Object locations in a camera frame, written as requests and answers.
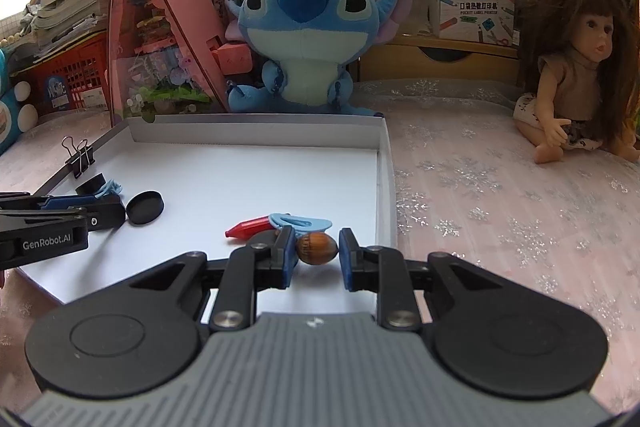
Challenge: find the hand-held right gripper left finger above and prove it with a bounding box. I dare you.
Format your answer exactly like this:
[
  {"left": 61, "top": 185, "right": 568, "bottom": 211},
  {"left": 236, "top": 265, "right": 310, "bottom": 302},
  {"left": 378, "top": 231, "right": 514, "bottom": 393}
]
[{"left": 125, "top": 225, "right": 298, "bottom": 333}]

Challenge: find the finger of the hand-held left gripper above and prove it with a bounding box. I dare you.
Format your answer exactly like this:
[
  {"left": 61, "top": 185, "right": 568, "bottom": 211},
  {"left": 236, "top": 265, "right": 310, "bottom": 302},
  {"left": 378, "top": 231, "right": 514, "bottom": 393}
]
[
  {"left": 0, "top": 191, "right": 97, "bottom": 211},
  {"left": 0, "top": 201, "right": 127, "bottom": 232}
]

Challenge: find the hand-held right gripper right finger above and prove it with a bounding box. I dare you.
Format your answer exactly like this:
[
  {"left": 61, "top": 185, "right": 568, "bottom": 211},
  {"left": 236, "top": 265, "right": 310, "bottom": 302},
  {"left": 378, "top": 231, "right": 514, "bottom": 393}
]
[{"left": 338, "top": 227, "right": 508, "bottom": 333}]

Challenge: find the light blue plastic clip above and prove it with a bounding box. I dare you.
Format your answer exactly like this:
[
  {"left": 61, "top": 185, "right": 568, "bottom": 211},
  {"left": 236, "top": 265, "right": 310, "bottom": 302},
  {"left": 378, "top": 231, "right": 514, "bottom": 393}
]
[
  {"left": 92, "top": 180, "right": 124, "bottom": 198},
  {"left": 267, "top": 212, "right": 334, "bottom": 234}
]

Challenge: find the brown hazelnut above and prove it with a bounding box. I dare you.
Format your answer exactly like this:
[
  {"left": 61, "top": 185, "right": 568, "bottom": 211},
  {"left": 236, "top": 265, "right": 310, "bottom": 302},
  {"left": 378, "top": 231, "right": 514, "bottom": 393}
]
[{"left": 296, "top": 232, "right": 335, "bottom": 266}]

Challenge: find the small black cup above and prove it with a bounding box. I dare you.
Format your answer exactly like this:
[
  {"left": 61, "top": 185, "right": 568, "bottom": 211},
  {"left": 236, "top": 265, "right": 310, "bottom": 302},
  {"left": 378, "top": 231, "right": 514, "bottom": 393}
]
[{"left": 75, "top": 174, "right": 107, "bottom": 197}]

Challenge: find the black round cap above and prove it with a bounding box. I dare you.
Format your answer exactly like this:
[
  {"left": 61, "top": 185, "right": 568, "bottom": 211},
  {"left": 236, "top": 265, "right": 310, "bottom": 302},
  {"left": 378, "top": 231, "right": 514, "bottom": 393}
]
[
  {"left": 125, "top": 190, "right": 166, "bottom": 226},
  {"left": 247, "top": 229, "right": 281, "bottom": 253}
]

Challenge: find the red bullet-shaped plastic piece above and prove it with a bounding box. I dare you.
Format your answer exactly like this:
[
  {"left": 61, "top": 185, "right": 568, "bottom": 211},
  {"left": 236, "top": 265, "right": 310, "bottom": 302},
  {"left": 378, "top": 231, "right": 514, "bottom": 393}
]
[{"left": 224, "top": 215, "right": 274, "bottom": 239}]

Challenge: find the white cardboard tray box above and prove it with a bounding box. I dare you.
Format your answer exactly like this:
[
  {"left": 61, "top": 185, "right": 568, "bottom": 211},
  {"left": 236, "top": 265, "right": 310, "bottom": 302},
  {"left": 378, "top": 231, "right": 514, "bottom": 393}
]
[{"left": 15, "top": 113, "right": 399, "bottom": 325}]

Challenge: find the black binder clip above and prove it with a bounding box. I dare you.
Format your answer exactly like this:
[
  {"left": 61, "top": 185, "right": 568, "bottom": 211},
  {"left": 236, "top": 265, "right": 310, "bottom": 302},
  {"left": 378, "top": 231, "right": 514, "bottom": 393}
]
[{"left": 61, "top": 136, "right": 96, "bottom": 180}]

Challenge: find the blue robot cat plush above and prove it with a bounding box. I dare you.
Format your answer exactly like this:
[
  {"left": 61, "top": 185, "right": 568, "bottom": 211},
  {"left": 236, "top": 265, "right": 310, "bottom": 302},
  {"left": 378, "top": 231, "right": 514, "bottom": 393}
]
[{"left": 0, "top": 47, "right": 39, "bottom": 155}]

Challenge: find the red plastic crate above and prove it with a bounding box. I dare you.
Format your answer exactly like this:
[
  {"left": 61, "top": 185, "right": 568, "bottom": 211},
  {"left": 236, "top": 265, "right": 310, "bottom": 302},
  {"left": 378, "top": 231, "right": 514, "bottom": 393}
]
[{"left": 12, "top": 30, "right": 114, "bottom": 113}]

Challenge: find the pink triangular toy house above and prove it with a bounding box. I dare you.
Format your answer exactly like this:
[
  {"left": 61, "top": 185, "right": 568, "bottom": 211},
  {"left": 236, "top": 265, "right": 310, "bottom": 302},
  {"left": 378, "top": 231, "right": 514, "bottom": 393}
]
[{"left": 107, "top": 0, "right": 232, "bottom": 124}]

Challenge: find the pink snowflake tablecloth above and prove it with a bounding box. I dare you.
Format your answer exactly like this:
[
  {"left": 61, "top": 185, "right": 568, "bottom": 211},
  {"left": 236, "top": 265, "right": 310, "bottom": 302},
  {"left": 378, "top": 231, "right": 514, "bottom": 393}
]
[{"left": 0, "top": 80, "right": 640, "bottom": 408}]

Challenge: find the pink rectangular box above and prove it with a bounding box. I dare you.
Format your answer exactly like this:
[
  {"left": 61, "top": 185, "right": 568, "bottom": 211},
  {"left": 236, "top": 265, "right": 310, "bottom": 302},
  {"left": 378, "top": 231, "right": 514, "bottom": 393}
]
[{"left": 212, "top": 41, "right": 252, "bottom": 75}]

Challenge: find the wooden drawer box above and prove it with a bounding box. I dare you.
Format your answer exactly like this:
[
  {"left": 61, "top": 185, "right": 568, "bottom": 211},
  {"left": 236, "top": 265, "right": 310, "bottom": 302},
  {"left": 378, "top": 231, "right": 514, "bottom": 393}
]
[{"left": 357, "top": 34, "right": 521, "bottom": 86}]

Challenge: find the blue alien plush toy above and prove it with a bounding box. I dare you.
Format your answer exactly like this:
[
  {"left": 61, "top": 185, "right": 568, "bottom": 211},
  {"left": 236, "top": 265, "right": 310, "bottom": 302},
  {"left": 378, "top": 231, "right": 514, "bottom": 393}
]
[{"left": 224, "top": 0, "right": 415, "bottom": 117}]

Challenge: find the white box with pencil print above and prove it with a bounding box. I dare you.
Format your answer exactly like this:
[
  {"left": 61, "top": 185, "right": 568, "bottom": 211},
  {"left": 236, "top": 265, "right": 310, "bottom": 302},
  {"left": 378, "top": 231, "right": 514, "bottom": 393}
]
[{"left": 429, "top": 0, "right": 516, "bottom": 46}]

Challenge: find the brown-haired baby doll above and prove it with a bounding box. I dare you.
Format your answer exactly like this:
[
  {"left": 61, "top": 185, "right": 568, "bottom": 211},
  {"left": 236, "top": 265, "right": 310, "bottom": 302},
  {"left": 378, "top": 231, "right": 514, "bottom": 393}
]
[{"left": 514, "top": 0, "right": 640, "bottom": 165}]

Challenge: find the white bead string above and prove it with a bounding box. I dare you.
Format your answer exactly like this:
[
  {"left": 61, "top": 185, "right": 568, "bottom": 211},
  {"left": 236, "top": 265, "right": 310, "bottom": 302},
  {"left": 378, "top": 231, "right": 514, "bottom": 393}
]
[{"left": 0, "top": 31, "right": 28, "bottom": 51}]

